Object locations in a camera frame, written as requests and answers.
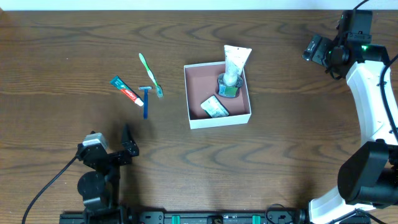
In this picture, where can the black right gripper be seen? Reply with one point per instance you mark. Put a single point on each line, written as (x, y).
(357, 37)

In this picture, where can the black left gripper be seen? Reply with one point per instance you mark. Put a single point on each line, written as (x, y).
(115, 156)

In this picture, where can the green white soap bar pack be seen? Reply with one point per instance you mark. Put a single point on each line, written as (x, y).
(214, 108)

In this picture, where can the clear blue soap pump bottle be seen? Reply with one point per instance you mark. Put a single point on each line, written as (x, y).
(230, 82)

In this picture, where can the white floral lotion tube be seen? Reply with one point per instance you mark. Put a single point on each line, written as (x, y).
(235, 59)

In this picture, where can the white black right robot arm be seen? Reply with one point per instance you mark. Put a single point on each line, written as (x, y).
(368, 179)

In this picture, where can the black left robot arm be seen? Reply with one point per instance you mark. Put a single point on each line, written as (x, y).
(99, 188)

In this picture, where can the blue disposable razor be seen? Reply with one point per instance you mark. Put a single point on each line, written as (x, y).
(145, 89)

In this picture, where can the green white toothbrush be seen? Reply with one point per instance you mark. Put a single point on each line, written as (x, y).
(158, 88)

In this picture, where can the Colgate toothpaste tube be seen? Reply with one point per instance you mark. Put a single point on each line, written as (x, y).
(120, 85)

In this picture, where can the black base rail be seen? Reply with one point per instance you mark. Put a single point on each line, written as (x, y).
(188, 218)

